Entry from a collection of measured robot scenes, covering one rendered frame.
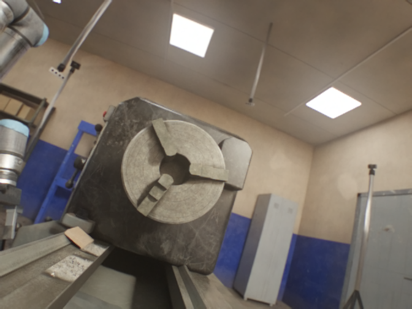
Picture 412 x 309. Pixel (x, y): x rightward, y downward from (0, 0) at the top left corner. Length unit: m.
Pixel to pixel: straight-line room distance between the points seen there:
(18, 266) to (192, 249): 0.48
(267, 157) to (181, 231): 4.14
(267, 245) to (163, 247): 3.42
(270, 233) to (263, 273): 0.67
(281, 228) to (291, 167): 1.49
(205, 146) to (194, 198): 0.13
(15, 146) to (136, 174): 0.44
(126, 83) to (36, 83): 1.79
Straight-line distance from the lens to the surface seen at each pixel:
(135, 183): 0.50
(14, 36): 1.17
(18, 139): 0.82
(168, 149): 0.47
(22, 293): 0.36
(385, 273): 3.63
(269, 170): 4.70
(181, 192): 0.50
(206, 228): 0.72
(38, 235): 0.82
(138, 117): 0.76
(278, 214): 4.11
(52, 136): 4.58
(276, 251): 4.16
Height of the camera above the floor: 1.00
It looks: 16 degrees up
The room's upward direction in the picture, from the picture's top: 20 degrees clockwise
